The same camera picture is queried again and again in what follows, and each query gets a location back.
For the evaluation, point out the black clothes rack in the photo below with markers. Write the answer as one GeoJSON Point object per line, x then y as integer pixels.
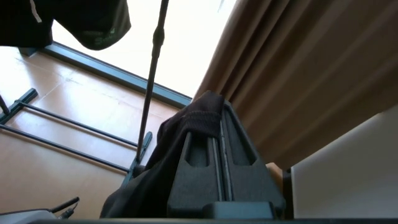
{"type": "Point", "coordinates": [151, 81]}

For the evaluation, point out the window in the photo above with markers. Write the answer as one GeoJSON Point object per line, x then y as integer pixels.
{"type": "Point", "coordinates": [186, 40]}

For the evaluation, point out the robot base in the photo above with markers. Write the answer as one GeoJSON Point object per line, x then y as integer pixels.
{"type": "Point", "coordinates": [28, 216]}

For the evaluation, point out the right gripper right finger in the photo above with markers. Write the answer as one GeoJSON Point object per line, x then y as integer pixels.
{"type": "Point", "coordinates": [248, 183]}

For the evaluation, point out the brown curtain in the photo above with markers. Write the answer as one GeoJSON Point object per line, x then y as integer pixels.
{"type": "Point", "coordinates": [304, 77]}

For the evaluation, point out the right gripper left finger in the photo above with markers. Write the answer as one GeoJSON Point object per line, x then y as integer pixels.
{"type": "Point", "coordinates": [192, 186]}

